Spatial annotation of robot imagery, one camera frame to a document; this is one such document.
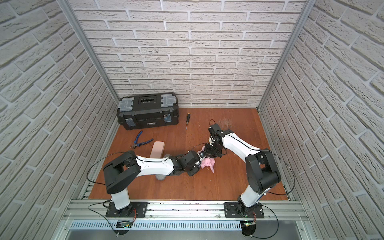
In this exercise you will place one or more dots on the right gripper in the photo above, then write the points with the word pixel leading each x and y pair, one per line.
pixel 209 153

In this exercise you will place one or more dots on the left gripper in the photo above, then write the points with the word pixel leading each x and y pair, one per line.
pixel 195 167

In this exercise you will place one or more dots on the pink microfiber cloth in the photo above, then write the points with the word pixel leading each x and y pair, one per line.
pixel 207 162

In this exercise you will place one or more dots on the grey felt eyeglass case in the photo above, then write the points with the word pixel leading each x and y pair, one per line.
pixel 160 176

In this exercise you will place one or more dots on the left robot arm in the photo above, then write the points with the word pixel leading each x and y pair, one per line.
pixel 122 171

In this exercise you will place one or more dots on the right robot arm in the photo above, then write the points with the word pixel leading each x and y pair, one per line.
pixel 262 170

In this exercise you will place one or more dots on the pink eyeglass case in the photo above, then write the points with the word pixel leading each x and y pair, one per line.
pixel 157 150

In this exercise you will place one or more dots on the black plastic toolbox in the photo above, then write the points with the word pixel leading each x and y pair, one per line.
pixel 148 111

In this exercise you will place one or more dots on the black handled screwdriver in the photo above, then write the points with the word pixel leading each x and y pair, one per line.
pixel 188 120

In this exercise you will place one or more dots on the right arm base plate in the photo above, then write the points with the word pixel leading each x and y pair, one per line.
pixel 234 210

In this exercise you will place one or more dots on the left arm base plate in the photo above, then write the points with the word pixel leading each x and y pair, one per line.
pixel 135 209

